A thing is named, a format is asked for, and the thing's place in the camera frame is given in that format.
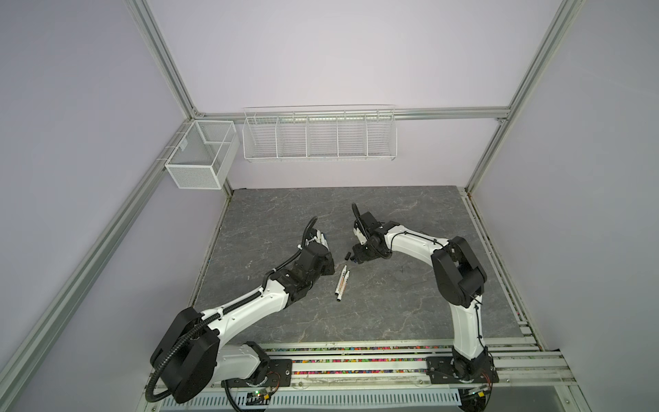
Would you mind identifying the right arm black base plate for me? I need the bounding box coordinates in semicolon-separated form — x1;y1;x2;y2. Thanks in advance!
426;353;499;385

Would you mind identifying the black whiteboard marker two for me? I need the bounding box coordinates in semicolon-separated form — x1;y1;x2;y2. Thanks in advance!
340;270;350;296

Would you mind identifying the white vented cable duct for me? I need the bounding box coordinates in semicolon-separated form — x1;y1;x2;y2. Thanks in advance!
160;390;462;411

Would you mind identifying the long white wire basket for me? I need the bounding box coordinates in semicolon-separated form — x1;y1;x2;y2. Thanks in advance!
243;105;398;161

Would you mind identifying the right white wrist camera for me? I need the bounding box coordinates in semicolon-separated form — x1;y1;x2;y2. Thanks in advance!
353;223;367;245

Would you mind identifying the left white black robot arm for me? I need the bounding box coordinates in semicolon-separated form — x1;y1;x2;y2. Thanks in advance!
144;233;335;403

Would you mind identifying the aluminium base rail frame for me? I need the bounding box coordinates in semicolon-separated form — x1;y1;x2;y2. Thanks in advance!
137;329;590;411

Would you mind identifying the black whiteboard marker one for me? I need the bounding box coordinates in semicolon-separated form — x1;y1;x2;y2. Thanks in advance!
335;265;348;298

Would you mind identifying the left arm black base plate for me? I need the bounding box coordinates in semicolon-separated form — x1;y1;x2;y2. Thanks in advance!
221;359;293;388

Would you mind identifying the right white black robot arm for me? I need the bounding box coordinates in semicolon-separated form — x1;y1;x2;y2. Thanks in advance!
352;204;499;385

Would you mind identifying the white mesh box basket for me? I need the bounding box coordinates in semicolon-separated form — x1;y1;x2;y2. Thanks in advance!
166;120;240;190

